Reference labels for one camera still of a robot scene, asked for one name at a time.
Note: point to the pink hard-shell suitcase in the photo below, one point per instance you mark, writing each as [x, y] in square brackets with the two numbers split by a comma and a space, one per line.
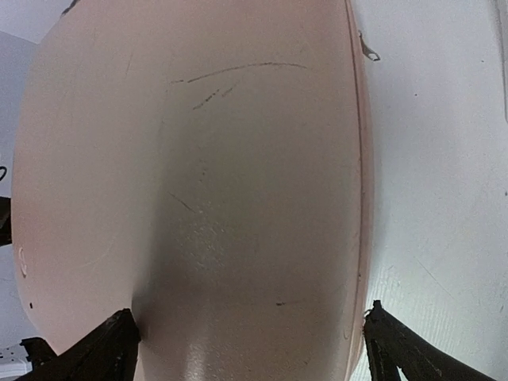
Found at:
[206, 164]

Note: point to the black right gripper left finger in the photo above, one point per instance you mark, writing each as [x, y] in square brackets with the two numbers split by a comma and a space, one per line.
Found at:
[107, 353]

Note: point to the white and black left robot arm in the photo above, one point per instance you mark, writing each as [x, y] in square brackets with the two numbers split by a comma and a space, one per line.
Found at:
[6, 222]

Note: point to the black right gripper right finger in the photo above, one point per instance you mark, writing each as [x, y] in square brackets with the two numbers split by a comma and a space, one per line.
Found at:
[394, 350]

